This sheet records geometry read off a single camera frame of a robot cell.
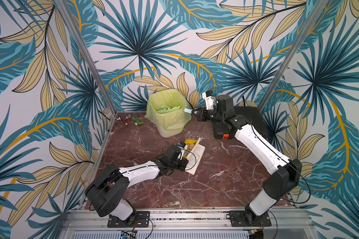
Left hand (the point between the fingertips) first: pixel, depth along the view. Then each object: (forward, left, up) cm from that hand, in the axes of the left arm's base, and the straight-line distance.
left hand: (186, 162), depth 86 cm
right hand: (+16, -1, +26) cm, 31 cm away
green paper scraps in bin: (+36, +15, +8) cm, 39 cm away
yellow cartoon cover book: (+9, -5, -4) cm, 11 cm away
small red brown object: (+32, +43, -5) cm, 54 cm away
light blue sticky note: (+17, 0, +25) cm, 31 cm away
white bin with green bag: (+20, +9, +10) cm, 24 cm away
